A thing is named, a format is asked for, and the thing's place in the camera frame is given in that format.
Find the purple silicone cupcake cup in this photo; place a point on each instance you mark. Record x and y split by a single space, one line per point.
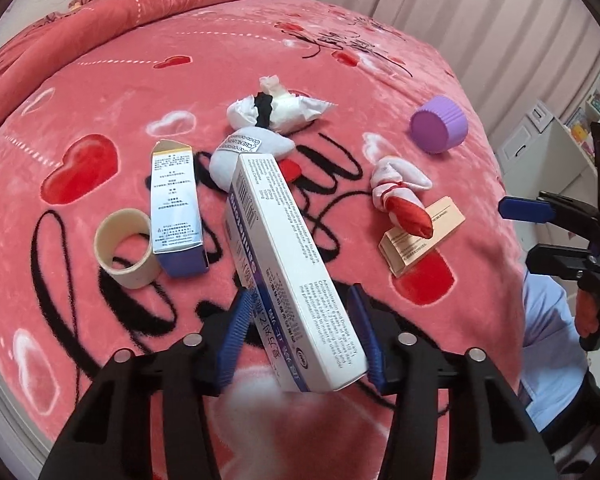
437 127

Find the pale pleated curtain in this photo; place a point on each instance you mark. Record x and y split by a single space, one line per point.
480 10

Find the long white and blue carton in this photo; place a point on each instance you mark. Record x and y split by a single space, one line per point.
280 240

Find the white cabinet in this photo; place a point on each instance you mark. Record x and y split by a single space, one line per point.
540 150

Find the white cloth bundle with label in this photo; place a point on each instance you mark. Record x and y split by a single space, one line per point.
250 152

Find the small blue and white carton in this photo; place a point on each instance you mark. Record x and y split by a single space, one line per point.
172 200

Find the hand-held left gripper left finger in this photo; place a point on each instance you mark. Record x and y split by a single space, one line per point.
234 342

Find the small beige carton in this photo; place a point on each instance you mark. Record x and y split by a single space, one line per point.
420 252

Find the person's right hand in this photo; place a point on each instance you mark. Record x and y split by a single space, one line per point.
587 312

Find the row of colourful books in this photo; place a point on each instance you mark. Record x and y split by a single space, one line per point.
587 130

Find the tissue with black tie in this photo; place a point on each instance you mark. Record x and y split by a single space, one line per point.
290 110

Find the bed with red floral blanket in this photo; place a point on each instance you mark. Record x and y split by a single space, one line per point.
130 110

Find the beige tape roll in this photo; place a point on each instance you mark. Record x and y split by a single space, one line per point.
122 217

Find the person's light blue garment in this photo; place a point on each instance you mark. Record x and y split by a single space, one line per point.
550 340

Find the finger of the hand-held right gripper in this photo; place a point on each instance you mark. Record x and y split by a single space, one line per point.
555 260
525 208

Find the white and red knotted cloth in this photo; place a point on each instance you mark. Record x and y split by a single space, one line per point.
405 200

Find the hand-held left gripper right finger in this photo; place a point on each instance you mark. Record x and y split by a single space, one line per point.
369 345

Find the folded red quilt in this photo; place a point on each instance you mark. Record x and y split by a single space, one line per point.
105 10

